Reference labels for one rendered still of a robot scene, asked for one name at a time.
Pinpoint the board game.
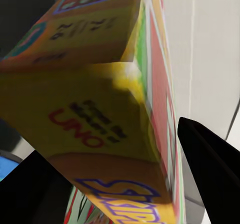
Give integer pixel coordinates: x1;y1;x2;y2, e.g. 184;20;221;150
0;0;186;224
0;149;24;182
64;185;115;224

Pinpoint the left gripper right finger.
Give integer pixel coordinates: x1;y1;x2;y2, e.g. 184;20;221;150
177;117;240;224

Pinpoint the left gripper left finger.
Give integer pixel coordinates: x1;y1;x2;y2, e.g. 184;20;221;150
0;150;73;224

